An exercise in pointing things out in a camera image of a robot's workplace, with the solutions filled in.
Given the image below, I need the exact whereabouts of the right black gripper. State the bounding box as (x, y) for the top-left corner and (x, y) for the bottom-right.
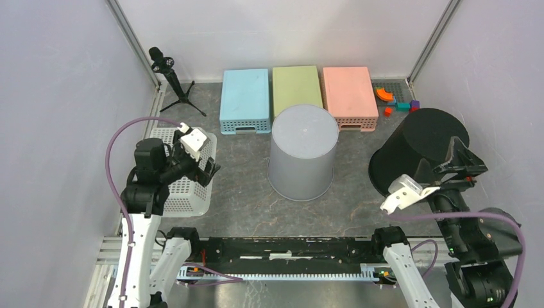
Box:
(415, 133), (489, 253)

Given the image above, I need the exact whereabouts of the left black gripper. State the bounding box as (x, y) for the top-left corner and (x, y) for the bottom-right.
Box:
(159, 130), (220, 186)

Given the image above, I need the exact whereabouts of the large white perforated basket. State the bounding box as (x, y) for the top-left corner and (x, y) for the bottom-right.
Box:
(150, 128), (217, 218)

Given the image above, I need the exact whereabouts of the blue plastic basket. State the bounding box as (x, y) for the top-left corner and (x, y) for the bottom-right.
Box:
(219, 69), (271, 135)

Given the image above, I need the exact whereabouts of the grey bin with black liner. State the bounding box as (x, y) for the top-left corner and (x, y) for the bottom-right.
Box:
(267, 105), (339, 201)

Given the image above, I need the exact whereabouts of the green plastic basket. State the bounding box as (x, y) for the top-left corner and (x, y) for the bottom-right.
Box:
(272, 65), (323, 118)

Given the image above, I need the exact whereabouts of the pink plastic basket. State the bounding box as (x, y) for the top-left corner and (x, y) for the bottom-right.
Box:
(322, 67), (378, 132)

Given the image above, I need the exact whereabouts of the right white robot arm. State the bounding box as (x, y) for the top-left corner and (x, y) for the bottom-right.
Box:
(380, 136), (525, 307)

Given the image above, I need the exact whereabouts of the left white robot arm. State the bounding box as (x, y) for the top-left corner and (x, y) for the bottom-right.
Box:
(106, 133), (219, 307)

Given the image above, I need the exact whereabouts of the teal toy block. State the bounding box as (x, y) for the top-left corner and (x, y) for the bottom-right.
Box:
(387, 102), (411, 112)

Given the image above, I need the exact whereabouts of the small orange toy block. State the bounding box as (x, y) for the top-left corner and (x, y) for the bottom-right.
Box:
(383, 107), (394, 117)

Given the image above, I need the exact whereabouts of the dark tray with orange blocks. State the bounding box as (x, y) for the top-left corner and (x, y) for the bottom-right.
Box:
(372, 80), (406, 105)

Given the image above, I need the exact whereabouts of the black microphone on tripod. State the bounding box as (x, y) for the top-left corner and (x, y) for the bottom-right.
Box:
(148, 47), (207, 117)

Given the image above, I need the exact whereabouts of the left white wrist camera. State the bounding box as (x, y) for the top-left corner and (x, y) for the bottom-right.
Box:
(178, 123), (210, 162)

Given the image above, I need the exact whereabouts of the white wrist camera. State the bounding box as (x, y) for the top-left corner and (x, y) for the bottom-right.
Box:
(178, 123), (210, 162)
(380, 174), (440, 214)

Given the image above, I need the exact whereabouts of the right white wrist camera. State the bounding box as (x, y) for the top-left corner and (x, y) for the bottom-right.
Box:
(380, 174), (440, 214)

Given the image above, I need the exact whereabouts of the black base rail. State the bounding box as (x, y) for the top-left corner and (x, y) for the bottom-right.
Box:
(190, 237), (385, 274)

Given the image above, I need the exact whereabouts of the white cable duct strip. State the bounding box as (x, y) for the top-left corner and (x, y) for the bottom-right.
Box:
(176, 265), (394, 283)

